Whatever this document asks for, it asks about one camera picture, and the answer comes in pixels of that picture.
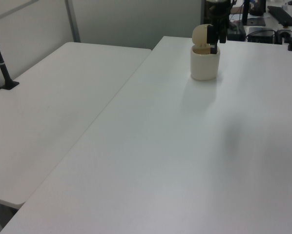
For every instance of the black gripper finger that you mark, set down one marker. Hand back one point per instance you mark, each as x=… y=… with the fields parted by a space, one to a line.
x=210 y=34
x=222 y=34

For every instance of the black electronics box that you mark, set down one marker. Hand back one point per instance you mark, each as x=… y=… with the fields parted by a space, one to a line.
x=236 y=33

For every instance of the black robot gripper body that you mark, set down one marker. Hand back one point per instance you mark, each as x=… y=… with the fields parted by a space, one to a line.
x=218 y=9

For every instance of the black pole on base plate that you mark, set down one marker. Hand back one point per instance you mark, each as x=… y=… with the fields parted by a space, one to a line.
x=245 y=14

